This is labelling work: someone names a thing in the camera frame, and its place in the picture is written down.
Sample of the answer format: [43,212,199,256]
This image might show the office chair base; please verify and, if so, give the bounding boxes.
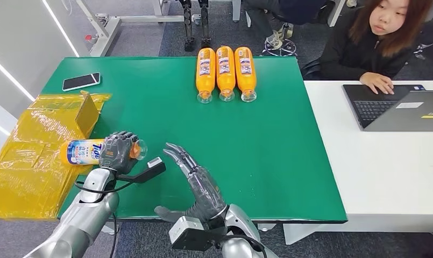
[261,39,297,58]

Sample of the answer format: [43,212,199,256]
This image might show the black robot leg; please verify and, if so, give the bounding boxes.
[176,0,196,53]
[198,0,212,49]

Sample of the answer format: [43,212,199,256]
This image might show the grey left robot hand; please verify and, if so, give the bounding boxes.
[98,131,140,175]

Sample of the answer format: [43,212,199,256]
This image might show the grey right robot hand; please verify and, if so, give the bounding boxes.
[154,142,228,224]

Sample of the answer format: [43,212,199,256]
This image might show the person's hand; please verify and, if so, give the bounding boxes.
[359,71,395,95]

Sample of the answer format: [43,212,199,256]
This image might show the yellow film wrapped cardboard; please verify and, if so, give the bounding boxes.
[0,90,112,220]

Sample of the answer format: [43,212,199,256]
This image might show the grey laptop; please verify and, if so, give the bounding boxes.
[342,84,433,132]

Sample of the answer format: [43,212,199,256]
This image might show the white metal desk frame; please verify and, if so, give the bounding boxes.
[75,0,201,58]

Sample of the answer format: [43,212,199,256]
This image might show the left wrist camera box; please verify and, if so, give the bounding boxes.
[116,156,166,184]

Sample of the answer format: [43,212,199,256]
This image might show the orange detergent bottle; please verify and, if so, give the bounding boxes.
[216,46,236,103]
[195,47,216,104]
[234,46,258,103]
[60,138,148,166]

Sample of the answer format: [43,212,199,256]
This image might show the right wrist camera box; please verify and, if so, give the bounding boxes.
[168,216,228,252]

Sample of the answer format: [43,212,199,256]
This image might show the green table mat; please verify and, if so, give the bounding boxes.
[40,56,348,223]

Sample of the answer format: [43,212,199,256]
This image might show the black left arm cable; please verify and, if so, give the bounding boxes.
[74,180,132,258]

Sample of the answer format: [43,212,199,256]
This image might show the black smartphone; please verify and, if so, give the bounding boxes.
[62,72,102,92]

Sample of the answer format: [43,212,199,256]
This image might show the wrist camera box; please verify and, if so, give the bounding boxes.
[168,216,228,252]
[116,156,166,184]

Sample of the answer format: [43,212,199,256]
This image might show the white desk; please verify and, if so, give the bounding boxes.
[283,80,433,246]

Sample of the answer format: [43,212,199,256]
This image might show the person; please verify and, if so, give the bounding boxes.
[243,0,336,50]

